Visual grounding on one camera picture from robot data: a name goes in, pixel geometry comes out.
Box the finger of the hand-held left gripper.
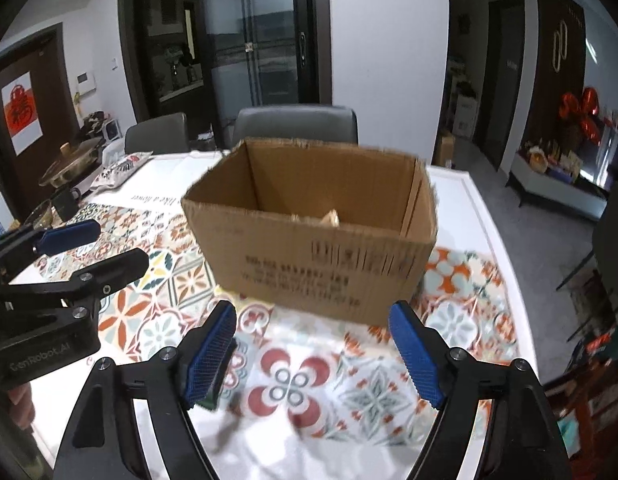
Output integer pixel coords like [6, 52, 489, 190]
[0, 248, 148, 321]
[0, 219, 102, 273]

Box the red balloon bow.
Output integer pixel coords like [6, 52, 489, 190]
[559, 87, 602, 143]

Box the wide grey dining chair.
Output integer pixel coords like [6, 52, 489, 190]
[232, 105, 359, 153]

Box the white printed snack bag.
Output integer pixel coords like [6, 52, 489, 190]
[91, 151, 155, 192]

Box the small floor cardboard box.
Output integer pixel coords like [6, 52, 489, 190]
[433, 131, 456, 168]

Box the gold snack packet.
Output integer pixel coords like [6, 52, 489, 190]
[289, 208, 342, 228]

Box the glass bowl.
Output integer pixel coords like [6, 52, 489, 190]
[24, 200, 54, 233]

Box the white low sideboard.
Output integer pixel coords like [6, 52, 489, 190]
[506, 152, 610, 221]

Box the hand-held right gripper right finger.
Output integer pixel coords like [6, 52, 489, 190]
[388, 300, 575, 480]

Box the sliding glass door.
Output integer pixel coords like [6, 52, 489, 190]
[199, 0, 330, 136]

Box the narrow grey dining chair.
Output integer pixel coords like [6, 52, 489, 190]
[124, 112, 190, 156]

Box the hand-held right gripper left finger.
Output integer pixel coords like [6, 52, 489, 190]
[53, 300, 238, 480]

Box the red paper door decoration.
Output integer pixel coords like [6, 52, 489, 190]
[1, 72, 44, 156]

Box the dark wooden door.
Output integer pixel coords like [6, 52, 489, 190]
[476, 0, 525, 171]

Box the tall dark cabinet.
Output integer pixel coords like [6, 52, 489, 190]
[532, 0, 587, 146]

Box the black cup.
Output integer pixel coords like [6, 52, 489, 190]
[51, 187, 82, 223]

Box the dark chair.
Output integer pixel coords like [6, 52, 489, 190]
[556, 180, 618, 341]

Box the person's left hand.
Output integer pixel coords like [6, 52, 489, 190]
[9, 382, 37, 431]

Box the brown entrance door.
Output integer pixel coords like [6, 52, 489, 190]
[0, 30, 82, 221]

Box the patterned tablecloth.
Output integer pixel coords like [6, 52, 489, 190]
[4, 150, 545, 480]

